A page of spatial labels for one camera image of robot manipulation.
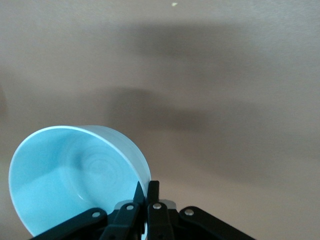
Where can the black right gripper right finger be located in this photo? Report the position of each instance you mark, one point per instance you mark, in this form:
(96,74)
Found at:
(157,220)

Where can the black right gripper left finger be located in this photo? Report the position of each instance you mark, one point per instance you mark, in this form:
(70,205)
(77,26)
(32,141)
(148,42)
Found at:
(125,220)

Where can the brown table cover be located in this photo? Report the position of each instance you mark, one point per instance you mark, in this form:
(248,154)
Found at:
(200,75)

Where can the blue bowl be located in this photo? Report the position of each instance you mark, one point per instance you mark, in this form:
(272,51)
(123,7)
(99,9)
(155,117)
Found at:
(62,175)

